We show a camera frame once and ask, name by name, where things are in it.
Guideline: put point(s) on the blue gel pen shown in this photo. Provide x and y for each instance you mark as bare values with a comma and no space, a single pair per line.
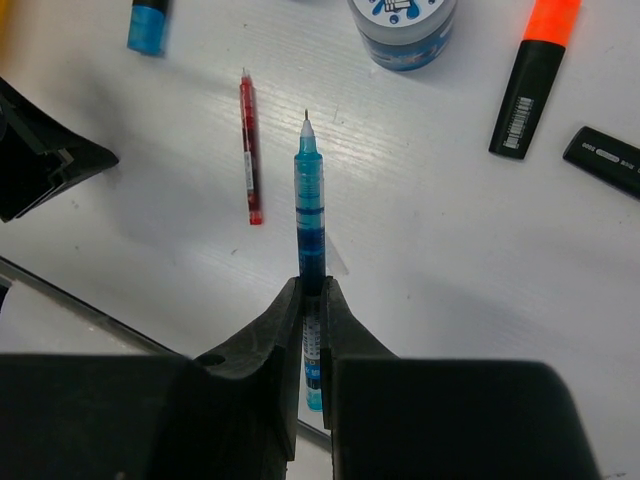
310,227

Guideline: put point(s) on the blue round jar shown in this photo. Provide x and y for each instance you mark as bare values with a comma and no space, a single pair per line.
404,35

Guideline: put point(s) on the blue capped black highlighter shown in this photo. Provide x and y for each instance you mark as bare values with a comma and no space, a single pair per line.
147,28

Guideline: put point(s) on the pink capped black highlighter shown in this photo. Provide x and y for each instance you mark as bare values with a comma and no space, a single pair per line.
608,159

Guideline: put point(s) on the clear plastic pen cap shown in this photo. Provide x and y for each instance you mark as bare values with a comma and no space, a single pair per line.
334,261

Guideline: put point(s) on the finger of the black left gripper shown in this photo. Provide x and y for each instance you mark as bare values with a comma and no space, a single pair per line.
40,158

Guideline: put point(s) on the red gel pen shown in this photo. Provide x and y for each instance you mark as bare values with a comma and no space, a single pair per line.
251,148

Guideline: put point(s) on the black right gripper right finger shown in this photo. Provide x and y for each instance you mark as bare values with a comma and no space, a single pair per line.
342,335

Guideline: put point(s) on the orange capped black highlighter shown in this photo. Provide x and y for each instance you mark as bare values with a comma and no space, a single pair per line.
534,71

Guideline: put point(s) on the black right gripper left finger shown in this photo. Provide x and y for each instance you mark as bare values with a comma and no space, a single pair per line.
263,360

